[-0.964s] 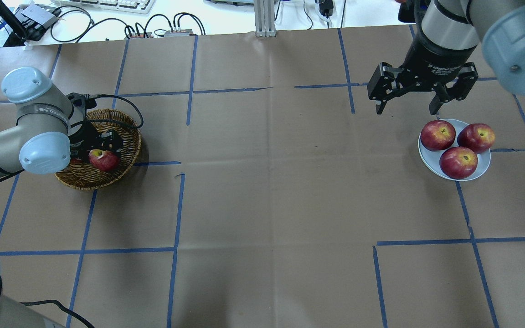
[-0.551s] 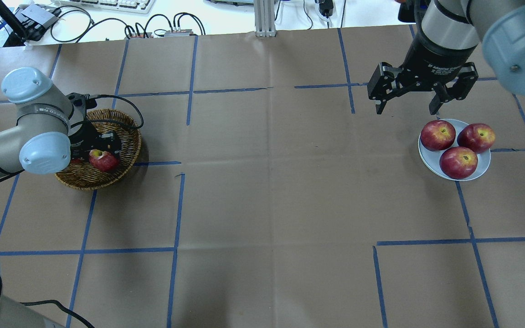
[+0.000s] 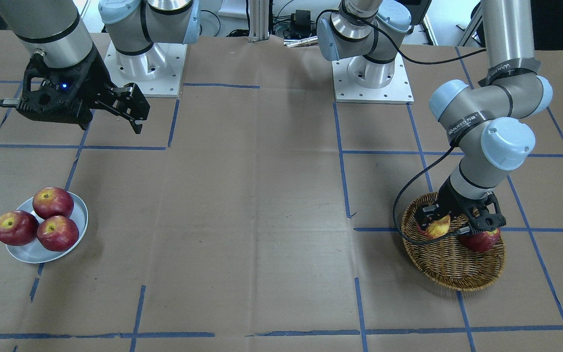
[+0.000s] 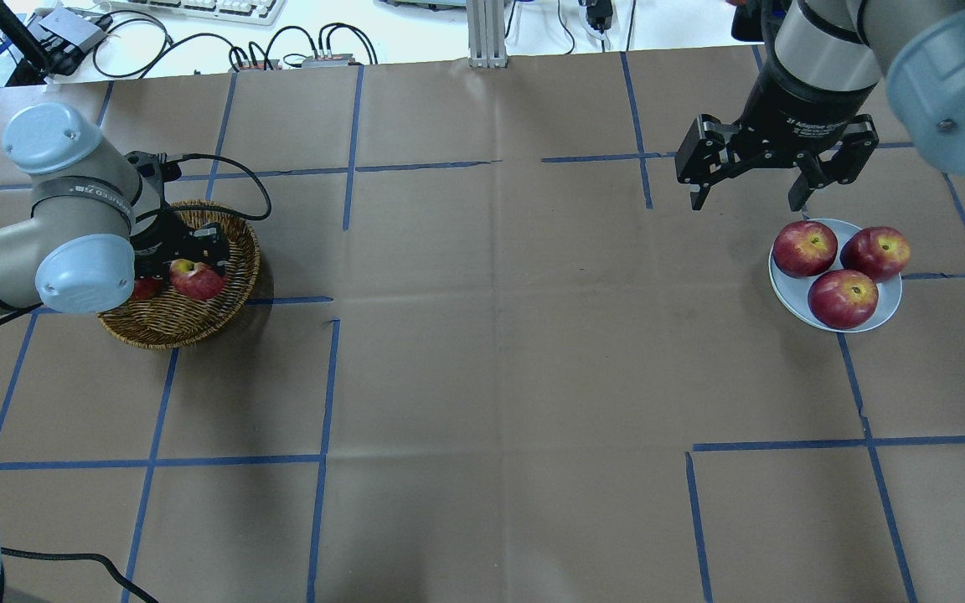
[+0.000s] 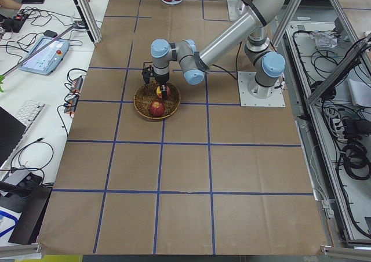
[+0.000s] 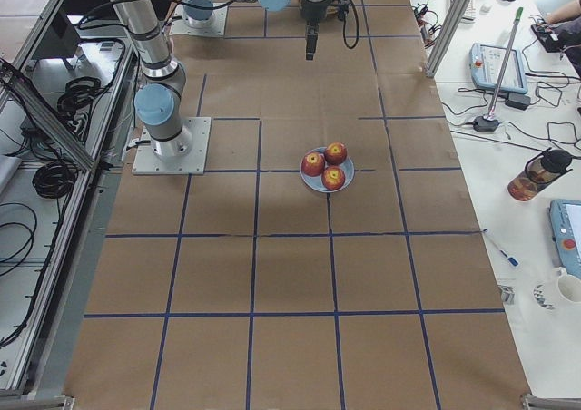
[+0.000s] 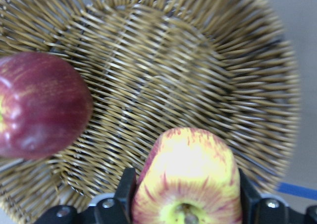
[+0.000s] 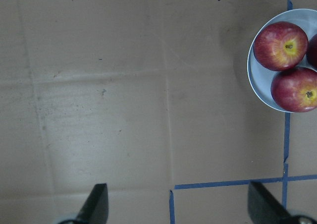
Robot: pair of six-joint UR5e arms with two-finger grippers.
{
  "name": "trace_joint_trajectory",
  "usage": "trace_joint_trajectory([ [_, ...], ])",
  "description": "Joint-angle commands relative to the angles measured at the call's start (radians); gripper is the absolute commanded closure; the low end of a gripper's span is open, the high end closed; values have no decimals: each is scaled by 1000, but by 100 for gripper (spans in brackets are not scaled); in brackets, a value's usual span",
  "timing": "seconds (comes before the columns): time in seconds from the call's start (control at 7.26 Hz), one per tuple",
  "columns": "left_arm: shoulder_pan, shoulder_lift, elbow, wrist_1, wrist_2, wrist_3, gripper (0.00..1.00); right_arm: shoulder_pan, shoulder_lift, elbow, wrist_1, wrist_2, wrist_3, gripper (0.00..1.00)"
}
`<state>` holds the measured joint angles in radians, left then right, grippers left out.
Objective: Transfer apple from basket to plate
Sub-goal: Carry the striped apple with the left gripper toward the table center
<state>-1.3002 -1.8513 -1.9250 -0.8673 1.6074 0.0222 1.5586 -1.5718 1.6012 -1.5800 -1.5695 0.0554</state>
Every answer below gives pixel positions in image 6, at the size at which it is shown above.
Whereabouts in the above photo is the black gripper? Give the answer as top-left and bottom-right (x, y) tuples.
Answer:
(300, 0), (348, 61)

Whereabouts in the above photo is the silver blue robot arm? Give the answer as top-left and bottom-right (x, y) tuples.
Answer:
(109, 0), (291, 162)

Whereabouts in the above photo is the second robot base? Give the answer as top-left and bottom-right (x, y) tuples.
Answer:
(169, 0), (228, 37)

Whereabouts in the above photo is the red apple plate back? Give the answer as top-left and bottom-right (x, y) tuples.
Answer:
(323, 142), (348, 166)

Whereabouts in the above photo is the red apple plate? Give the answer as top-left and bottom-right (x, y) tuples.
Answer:
(321, 166), (346, 191)
(323, 142), (348, 166)

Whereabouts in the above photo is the red apple on plate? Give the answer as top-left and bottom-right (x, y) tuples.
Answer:
(300, 151), (326, 177)

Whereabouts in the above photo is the red apple plate front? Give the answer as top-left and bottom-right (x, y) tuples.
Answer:
(321, 166), (346, 191)

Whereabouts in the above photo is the blue teach pendant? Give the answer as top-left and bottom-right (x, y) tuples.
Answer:
(469, 43), (528, 94)
(549, 199), (581, 278)

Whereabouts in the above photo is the grey stick green tip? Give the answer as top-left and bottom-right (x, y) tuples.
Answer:
(484, 6), (524, 122)

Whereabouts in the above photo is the black power adapter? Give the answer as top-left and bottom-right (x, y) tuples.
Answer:
(505, 93), (531, 111)

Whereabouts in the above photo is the glass tea bottle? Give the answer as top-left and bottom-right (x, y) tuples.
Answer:
(507, 150), (573, 201)

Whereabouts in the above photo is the brown paper table cover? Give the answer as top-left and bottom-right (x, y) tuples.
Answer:
(64, 0), (528, 409)

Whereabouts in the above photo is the blue white pen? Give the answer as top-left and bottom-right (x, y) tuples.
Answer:
(482, 229), (519, 267)

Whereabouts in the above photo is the white mug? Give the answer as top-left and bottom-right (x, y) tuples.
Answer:
(533, 267), (580, 310)

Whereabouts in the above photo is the aluminium frame post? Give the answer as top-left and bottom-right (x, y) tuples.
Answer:
(425, 0), (470, 78)

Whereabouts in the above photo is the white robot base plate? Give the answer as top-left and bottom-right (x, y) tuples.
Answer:
(132, 117), (212, 175)

